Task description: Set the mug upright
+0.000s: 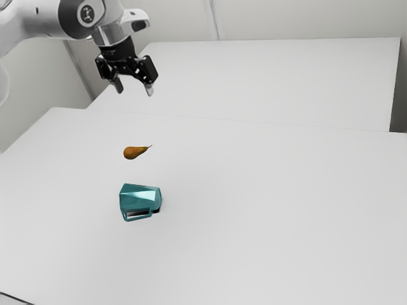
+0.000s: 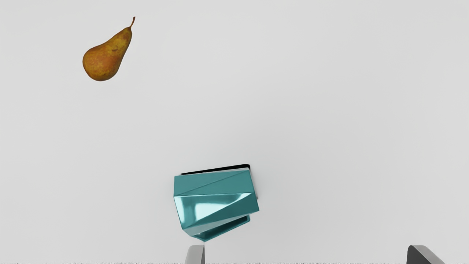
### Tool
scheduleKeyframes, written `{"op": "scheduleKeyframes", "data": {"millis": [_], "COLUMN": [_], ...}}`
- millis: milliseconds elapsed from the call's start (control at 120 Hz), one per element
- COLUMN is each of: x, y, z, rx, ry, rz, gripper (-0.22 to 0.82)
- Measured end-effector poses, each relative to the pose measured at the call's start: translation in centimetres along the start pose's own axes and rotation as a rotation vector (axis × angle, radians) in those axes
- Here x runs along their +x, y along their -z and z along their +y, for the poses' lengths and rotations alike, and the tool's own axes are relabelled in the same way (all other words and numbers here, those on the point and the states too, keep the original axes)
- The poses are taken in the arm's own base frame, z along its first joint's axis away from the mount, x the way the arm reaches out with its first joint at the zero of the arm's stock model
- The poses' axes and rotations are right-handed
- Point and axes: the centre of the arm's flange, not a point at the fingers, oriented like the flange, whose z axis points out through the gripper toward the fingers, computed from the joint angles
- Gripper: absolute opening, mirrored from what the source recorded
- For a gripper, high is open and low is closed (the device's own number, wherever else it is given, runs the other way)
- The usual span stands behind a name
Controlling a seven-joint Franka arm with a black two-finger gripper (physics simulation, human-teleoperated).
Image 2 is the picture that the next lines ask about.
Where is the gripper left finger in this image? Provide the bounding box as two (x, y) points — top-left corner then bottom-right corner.
(185, 245), (206, 264)

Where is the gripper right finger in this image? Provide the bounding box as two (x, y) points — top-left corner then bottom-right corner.
(406, 245), (446, 264)

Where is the teal faceted mug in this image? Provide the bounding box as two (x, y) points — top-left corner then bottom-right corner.
(173, 169), (260, 242)

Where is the brown pear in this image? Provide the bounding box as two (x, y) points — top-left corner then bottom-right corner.
(82, 16), (136, 82)

